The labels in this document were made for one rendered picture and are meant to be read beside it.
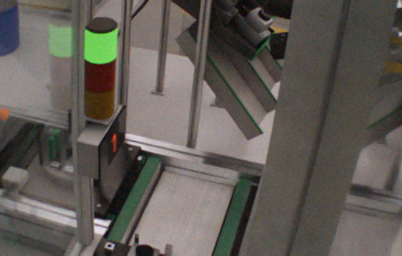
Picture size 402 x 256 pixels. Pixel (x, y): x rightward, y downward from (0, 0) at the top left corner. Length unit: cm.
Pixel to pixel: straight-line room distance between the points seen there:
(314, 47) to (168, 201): 124
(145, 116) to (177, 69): 27
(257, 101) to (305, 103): 138
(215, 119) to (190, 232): 51
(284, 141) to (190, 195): 123
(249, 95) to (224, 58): 10
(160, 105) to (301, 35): 163
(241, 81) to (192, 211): 35
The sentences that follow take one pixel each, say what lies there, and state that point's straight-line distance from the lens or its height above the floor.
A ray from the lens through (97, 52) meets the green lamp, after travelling 95.
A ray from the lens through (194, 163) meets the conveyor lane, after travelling 144.
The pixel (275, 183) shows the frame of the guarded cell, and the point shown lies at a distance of 19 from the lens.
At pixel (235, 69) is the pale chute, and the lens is 154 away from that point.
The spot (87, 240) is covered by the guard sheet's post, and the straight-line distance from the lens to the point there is 121.
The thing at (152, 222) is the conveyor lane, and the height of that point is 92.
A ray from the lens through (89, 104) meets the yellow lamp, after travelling 101.
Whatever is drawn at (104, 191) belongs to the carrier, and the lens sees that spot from 132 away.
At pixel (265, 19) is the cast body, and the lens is 139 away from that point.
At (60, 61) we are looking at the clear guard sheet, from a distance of 91.
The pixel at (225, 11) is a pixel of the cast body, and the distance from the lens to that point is 139.
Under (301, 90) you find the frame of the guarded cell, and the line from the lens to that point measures 17.
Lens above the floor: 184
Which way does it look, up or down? 35 degrees down
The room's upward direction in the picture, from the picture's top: 6 degrees clockwise
